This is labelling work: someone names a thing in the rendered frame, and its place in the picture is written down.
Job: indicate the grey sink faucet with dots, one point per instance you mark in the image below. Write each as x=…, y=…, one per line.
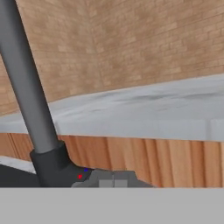
x=27, y=87

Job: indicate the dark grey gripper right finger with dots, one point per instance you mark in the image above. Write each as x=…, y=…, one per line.
x=127, y=178

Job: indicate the wooden cupboard run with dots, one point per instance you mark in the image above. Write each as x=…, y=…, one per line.
x=175, y=162

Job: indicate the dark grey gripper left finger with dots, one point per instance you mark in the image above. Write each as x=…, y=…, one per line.
x=100, y=178

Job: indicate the dark sink basin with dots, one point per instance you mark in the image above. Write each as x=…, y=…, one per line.
x=16, y=178

